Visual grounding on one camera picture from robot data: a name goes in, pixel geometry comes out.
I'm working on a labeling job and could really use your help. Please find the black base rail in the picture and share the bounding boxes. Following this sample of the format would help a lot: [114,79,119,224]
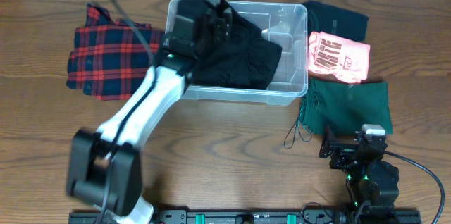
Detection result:
[68,209,422,224]

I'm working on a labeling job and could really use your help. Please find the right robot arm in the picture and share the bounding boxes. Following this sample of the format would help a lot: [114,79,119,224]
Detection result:
[319,124,399,211]

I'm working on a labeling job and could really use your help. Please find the red navy plaid shirt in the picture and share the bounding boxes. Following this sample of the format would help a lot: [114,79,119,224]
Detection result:
[66,4,150,101]

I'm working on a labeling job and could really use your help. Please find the dark green garment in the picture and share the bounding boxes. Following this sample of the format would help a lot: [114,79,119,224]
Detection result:
[283,78,393,149]

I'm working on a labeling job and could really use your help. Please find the clear plastic storage container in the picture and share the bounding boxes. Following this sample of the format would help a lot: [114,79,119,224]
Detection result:
[182,1,309,106]

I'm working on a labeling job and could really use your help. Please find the pink printed t-shirt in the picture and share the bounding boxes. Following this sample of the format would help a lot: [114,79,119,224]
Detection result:
[307,32,371,84]

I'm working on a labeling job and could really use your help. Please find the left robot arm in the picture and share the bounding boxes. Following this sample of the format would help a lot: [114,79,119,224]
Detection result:
[66,0,234,223]

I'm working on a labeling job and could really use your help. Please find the black garment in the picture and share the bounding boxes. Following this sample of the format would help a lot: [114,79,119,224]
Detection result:
[302,0,369,42]
[168,7,282,90]

